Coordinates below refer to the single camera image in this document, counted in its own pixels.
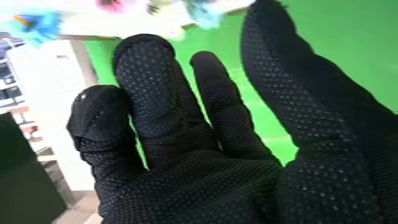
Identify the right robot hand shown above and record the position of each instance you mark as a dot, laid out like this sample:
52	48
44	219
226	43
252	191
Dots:
213	186

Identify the white sheet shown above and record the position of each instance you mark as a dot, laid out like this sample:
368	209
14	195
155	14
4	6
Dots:
117	25

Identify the blue flower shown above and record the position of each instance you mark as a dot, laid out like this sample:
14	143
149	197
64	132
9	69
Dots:
36	25
204	13

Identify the pink flower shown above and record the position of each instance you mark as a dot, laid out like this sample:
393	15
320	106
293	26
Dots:
112	4

